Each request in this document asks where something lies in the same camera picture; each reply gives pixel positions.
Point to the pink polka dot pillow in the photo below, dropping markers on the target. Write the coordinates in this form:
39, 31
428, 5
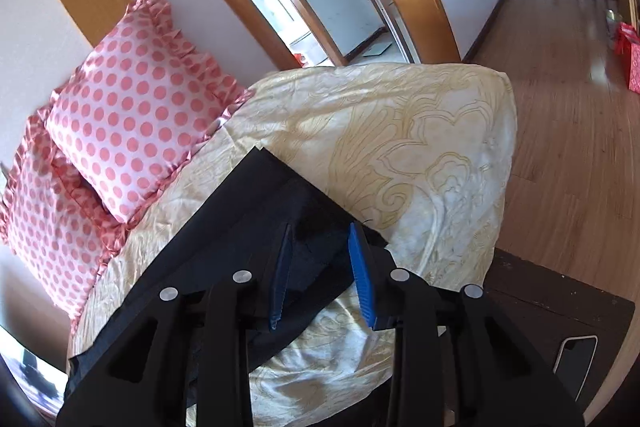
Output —
140, 107
45, 227

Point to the smartphone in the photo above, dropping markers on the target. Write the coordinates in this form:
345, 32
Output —
575, 354

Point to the cream floral bed quilt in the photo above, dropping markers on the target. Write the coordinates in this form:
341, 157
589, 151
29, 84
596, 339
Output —
380, 147

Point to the black pants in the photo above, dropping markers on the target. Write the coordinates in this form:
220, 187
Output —
240, 227

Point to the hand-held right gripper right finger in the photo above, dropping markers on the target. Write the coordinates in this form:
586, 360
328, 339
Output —
361, 277

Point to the red gift bag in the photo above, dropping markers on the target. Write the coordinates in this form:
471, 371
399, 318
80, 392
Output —
629, 54

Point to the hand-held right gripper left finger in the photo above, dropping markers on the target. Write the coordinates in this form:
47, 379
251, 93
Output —
278, 287

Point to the dark wooden bedside table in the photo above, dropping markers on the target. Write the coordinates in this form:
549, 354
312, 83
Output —
555, 307

